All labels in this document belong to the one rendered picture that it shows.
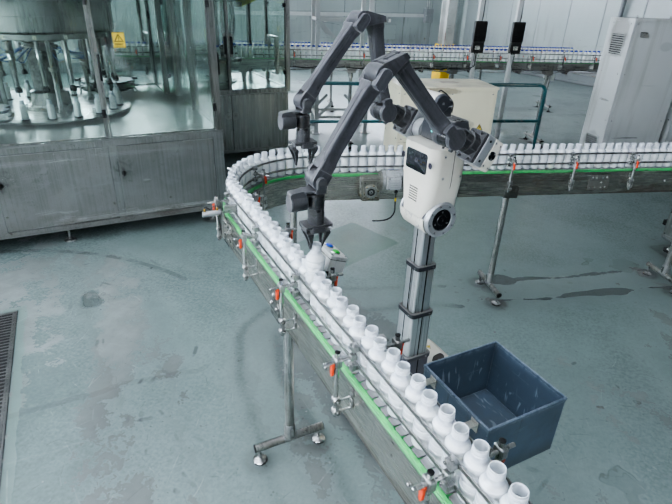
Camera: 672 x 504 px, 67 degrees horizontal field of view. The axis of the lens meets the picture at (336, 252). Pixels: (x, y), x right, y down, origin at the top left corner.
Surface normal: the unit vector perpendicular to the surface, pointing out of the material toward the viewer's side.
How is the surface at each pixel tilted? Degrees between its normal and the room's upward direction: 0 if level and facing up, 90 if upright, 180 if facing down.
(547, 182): 90
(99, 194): 90
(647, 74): 90
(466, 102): 90
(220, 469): 0
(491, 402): 0
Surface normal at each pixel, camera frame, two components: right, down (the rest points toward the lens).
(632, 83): 0.13, 0.47
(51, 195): 0.45, 0.42
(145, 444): 0.04, -0.89
